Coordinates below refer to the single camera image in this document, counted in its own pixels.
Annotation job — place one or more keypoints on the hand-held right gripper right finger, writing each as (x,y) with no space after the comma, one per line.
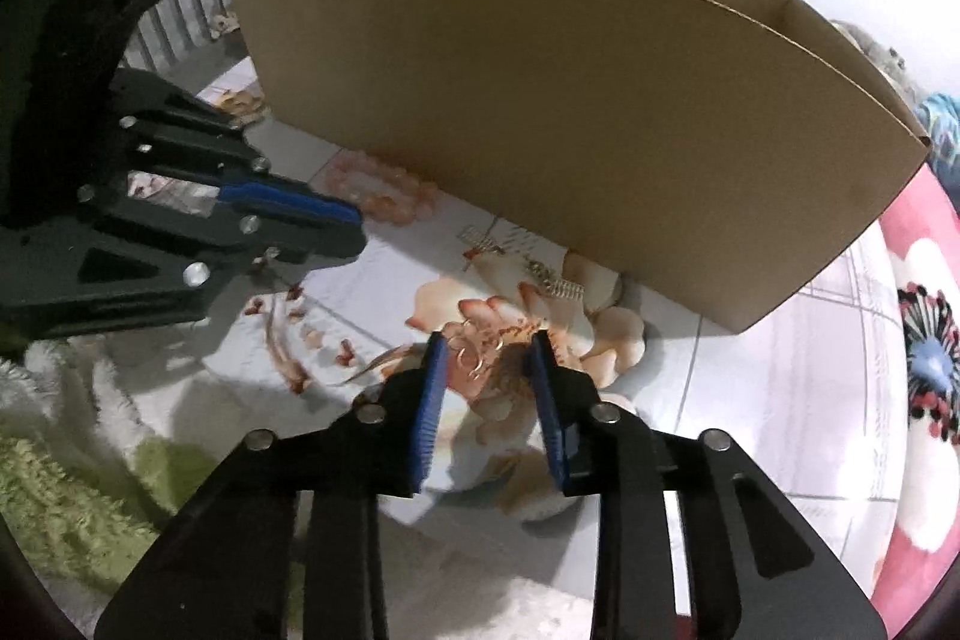
(547,415)

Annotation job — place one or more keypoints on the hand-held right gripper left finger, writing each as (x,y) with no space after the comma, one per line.
(431,407)

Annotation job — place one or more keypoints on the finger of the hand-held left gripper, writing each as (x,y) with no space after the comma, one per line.
(300,205)
(300,242)

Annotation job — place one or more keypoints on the gold hoop earring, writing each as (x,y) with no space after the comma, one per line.
(474,371)

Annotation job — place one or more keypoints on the brown cardboard box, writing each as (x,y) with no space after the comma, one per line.
(600,123)

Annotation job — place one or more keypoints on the white and green fluffy blanket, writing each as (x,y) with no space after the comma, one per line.
(75,497)

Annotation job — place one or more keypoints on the red floral blanket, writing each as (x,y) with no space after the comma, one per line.
(900,212)

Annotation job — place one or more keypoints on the grey plush cloth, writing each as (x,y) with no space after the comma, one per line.
(877,59)

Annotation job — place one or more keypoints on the blue patterned quilt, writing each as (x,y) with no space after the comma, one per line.
(943,123)

